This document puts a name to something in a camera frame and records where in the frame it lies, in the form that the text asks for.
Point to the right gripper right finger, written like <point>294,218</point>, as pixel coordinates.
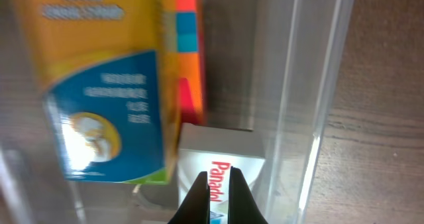
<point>242,207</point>

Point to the orange medicine box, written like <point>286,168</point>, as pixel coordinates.
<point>190,38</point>

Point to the white Panadol box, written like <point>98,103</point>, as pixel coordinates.
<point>216,150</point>

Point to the yellow blue Woods box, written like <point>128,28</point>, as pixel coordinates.
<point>108,73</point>

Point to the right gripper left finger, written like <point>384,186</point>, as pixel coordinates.
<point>195,208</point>

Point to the clear plastic container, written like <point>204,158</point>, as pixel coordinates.
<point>270,67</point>

